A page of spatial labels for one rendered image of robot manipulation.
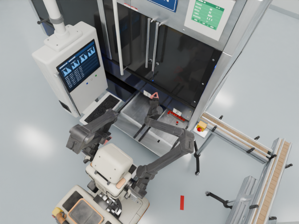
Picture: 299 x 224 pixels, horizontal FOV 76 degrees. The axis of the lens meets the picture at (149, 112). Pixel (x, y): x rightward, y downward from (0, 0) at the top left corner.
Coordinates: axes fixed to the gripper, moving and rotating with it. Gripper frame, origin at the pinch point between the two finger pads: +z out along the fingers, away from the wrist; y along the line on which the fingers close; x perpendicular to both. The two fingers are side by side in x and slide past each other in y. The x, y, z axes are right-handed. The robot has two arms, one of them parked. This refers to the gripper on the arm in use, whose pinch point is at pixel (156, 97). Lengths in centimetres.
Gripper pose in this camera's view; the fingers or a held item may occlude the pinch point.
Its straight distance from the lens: 155.7
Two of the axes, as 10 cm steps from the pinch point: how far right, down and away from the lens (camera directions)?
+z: 2.5, -7.7, 5.9
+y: -0.7, -6.2, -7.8
